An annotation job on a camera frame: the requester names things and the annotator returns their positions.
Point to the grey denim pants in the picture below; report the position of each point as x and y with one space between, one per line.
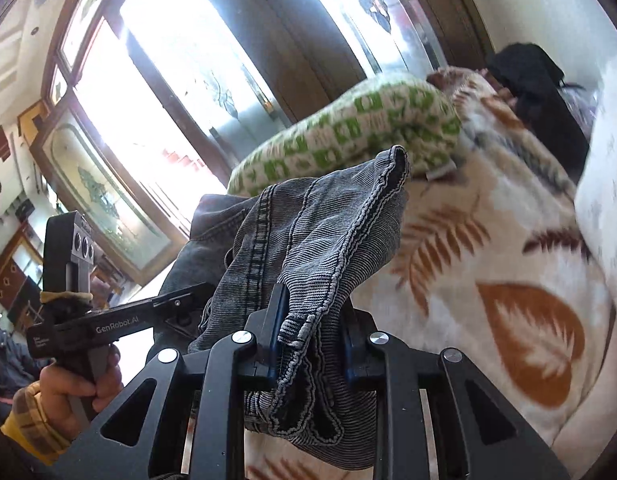
313 240

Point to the framed glass panel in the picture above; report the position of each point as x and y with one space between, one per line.
103 195

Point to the lilac patterned cloth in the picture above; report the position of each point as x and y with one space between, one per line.
580 105

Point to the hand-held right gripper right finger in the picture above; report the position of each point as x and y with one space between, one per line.
358 355

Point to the person's left hand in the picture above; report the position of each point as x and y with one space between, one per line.
63 382

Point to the green patterned pillow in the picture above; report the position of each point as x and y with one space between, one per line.
368 125

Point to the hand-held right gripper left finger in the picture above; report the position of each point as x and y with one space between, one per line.
281 330

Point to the person's dark clothing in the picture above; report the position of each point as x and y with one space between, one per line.
11 360

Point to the leaf print blanket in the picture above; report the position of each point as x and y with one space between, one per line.
488 240

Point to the person's left forearm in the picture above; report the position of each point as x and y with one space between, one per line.
33 425

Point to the white fluffy blanket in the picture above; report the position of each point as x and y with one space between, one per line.
605 200

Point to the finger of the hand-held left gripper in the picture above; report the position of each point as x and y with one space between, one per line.
186 305

